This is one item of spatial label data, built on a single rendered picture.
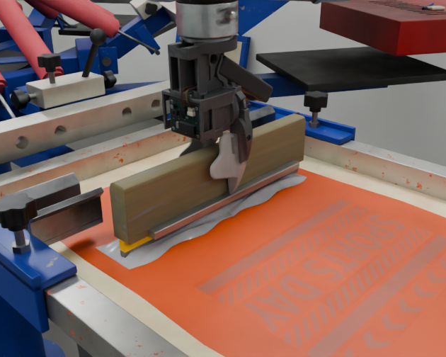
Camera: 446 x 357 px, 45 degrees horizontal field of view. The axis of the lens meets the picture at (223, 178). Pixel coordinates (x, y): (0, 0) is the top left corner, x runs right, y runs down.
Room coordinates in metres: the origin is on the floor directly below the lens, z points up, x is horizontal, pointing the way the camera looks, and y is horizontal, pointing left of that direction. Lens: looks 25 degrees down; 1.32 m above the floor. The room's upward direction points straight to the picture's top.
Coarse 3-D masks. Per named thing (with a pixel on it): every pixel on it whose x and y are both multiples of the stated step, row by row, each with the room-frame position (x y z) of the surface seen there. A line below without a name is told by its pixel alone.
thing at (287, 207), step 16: (320, 176) 0.79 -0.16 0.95; (288, 192) 0.73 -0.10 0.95; (304, 192) 0.73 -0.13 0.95; (320, 192) 0.73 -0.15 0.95; (336, 192) 0.73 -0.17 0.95; (352, 192) 0.73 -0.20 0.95; (368, 192) 0.73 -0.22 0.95; (256, 208) 0.68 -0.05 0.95; (272, 208) 0.68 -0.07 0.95; (288, 208) 0.68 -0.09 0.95; (304, 208) 0.68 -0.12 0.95; (368, 208) 0.68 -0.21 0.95; (384, 208) 0.68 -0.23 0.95; (400, 208) 0.68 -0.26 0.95; (416, 208) 0.68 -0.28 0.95; (256, 224) 0.64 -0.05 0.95; (272, 224) 0.64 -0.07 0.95; (288, 224) 0.64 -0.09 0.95; (416, 224) 0.64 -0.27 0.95; (432, 224) 0.64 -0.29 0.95; (432, 304) 0.46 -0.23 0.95
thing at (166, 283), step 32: (224, 224) 0.64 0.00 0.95; (96, 256) 0.56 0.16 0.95; (160, 256) 0.56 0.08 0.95; (192, 256) 0.56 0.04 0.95; (224, 256) 0.56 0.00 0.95; (128, 288) 0.49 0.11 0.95; (160, 288) 0.49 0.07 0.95; (192, 288) 0.49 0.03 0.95; (192, 320) 0.44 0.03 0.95; (224, 320) 0.44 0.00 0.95; (416, 320) 0.44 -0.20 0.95; (224, 352) 0.39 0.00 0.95; (256, 352) 0.39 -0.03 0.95; (288, 352) 0.39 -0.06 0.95; (416, 352) 0.39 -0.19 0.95
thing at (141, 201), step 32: (256, 128) 0.74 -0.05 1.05; (288, 128) 0.77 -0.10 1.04; (192, 160) 0.63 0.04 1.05; (256, 160) 0.71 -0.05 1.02; (288, 160) 0.77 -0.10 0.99; (128, 192) 0.55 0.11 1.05; (160, 192) 0.58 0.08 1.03; (192, 192) 0.62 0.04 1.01; (224, 192) 0.66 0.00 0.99; (128, 224) 0.54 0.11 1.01
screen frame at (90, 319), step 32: (160, 128) 0.92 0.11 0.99; (64, 160) 0.77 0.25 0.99; (96, 160) 0.80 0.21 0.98; (128, 160) 0.84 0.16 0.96; (352, 160) 0.82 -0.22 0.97; (384, 160) 0.78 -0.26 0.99; (416, 160) 0.77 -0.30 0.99; (0, 192) 0.68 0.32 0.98; (64, 288) 0.44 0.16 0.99; (64, 320) 0.42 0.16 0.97; (96, 320) 0.39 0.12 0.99; (128, 320) 0.39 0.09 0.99; (96, 352) 0.38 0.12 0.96; (128, 352) 0.35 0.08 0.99; (160, 352) 0.35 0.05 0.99
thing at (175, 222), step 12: (276, 168) 0.75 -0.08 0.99; (288, 168) 0.75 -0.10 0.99; (252, 180) 0.70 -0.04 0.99; (264, 180) 0.71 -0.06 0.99; (228, 192) 0.66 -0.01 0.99; (240, 192) 0.67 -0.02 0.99; (204, 204) 0.63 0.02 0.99; (216, 204) 0.63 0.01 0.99; (180, 216) 0.59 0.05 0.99; (192, 216) 0.60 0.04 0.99; (156, 228) 0.56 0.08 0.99; (168, 228) 0.57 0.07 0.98
